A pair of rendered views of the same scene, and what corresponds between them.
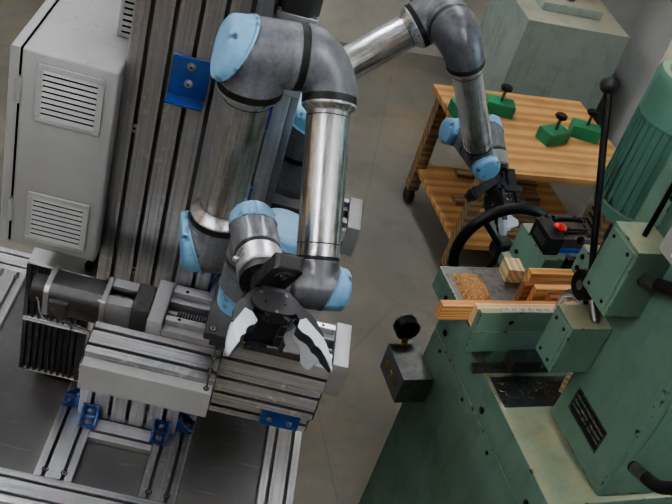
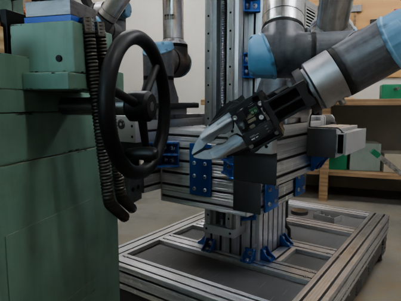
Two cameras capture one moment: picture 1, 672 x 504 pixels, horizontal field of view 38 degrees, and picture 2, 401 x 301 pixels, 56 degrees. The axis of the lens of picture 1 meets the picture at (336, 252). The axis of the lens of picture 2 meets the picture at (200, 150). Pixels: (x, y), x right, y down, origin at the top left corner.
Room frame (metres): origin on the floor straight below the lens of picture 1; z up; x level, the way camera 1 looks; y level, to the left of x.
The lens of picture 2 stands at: (2.64, -0.87, 0.82)
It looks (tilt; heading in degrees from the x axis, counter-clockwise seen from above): 7 degrees down; 132
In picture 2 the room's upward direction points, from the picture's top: straight up
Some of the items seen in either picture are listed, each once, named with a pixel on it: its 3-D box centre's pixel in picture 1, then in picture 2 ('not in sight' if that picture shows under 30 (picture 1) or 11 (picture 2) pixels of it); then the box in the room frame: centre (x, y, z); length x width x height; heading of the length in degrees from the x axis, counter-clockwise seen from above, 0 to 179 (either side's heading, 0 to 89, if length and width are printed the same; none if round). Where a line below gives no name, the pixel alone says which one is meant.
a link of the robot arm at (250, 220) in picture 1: (254, 236); (117, 9); (1.25, 0.13, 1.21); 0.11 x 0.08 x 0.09; 21
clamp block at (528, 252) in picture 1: (551, 256); (65, 52); (1.93, -0.49, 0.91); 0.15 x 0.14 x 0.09; 116
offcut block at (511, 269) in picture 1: (511, 270); not in sight; (1.82, -0.39, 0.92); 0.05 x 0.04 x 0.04; 20
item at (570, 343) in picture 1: (572, 338); not in sight; (1.51, -0.49, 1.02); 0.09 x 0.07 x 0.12; 116
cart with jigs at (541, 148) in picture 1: (514, 178); not in sight; (3.29, -0.56, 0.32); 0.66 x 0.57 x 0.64; 114
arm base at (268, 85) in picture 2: (295, 164); (280, 86); (2.03, 0.16, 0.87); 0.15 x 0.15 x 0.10
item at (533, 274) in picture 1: (567, 283); not in sight; (1.81, -0.52, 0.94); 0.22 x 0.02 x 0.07; 116
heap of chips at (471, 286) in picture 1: (473, 286); not in sight; (1.73, -0.31, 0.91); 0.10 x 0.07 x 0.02; 26
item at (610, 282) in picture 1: (626, 269); not in sight; (1.49, -0.51, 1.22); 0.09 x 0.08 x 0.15; 26
